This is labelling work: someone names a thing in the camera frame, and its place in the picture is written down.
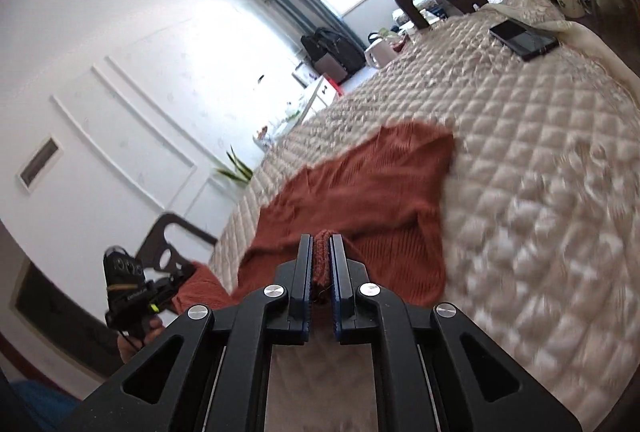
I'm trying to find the black bag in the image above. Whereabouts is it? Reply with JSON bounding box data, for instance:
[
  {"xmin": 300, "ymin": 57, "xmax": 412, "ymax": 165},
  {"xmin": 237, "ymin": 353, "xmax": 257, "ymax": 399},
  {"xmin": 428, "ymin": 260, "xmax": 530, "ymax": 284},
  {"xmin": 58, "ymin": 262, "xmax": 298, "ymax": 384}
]
[
  {"xmin": 315, "ymin": 27, "xmax": 366, "ymax": 74},
  {"xmin": 301, "ymin": 32, "xmax": 331, "ymax": 63}
]

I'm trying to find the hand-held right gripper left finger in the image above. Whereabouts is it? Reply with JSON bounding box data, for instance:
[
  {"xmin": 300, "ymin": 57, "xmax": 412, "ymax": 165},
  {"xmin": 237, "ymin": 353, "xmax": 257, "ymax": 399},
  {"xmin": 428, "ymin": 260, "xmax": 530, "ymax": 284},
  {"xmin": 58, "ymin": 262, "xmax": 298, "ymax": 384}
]
[{"xmin": 57, "ymin": 235, "xmax": 315, "ymax": 432}]

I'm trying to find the rust knit sweater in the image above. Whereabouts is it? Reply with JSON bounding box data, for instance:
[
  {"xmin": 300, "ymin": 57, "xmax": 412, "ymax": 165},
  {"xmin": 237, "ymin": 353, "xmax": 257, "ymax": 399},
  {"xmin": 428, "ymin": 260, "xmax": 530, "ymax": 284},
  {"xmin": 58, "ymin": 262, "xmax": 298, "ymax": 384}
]
[{"xmin": 172, "ymin": 121, "xmax": 456, "ymax": 345}]

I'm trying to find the black phone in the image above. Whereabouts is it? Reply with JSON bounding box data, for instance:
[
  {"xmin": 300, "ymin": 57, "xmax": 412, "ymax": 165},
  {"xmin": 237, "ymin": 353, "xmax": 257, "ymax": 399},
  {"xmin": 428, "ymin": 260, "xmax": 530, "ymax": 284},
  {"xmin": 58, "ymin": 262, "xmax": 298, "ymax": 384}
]
[{"xmin": 489, "ymin": 18, "xmax": 560, "ymax": 62}]

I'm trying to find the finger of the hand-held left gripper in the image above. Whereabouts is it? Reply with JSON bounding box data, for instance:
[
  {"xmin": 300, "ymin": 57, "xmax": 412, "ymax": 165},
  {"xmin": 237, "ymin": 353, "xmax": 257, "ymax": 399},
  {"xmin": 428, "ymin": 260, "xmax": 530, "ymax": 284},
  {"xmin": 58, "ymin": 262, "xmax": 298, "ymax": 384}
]
[{"xmin": 147, "ymin": 262, "xmax": 198, "ymax": 313}]

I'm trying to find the person's left hand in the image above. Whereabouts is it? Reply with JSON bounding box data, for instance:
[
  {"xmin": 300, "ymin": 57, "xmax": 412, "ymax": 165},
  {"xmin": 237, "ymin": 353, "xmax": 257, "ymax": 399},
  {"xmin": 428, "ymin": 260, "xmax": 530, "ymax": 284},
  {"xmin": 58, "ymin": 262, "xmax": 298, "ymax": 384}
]
[{"xmin": 116, "ymin": 315, "xmax": 166, "ymax": 363}]

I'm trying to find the beige quilted blanket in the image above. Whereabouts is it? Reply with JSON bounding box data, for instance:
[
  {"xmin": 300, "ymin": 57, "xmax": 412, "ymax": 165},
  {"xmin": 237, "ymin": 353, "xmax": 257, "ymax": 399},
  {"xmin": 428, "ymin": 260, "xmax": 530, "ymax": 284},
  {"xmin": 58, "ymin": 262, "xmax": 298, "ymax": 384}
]
[{"xmin": 207, "ymin": 0, "xmax": 640, "ymax": 432}]

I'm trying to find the brown cardboard box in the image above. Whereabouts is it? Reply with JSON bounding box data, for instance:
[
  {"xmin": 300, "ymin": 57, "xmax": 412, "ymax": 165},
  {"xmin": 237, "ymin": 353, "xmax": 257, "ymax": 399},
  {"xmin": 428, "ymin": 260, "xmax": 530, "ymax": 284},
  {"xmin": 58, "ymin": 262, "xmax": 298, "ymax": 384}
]
[{"xmin": 320, "ymin": 52, "xmax": 348, "ymax": 83}]

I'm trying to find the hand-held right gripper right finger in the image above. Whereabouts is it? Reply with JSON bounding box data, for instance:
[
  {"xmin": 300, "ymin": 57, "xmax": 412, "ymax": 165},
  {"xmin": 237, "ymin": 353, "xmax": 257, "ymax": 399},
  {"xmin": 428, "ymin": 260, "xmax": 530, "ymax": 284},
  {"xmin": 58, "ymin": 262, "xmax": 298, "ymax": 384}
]
[{"xmin": 327, "ymin": 233, "xmax": 583, "ymax": 432}]

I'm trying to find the white kettle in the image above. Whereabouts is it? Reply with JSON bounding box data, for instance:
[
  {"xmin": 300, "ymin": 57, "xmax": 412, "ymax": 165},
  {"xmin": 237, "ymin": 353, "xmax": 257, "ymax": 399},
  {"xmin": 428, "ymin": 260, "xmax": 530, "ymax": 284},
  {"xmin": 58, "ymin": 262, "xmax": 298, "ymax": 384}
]
[{"xmin": 364, "ymin": 32, "xmax": 401, "ymax": 68}]

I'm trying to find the wall vent panel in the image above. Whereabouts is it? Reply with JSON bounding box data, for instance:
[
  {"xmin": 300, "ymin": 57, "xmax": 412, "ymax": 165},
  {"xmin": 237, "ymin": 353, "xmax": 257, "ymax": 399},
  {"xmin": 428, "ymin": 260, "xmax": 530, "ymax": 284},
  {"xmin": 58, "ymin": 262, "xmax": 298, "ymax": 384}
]
[{"xmin": 15, "ymin": 135, "xmax": 65, "ymax": 190}]

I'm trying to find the green potted plant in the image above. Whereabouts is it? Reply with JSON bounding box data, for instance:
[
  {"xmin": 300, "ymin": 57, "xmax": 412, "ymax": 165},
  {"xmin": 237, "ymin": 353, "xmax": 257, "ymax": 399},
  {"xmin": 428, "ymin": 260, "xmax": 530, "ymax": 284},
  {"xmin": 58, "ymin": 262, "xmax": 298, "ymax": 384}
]
[{"xmin": 214, "ymin": 146, "xmax": 254, "ymax": 185}]

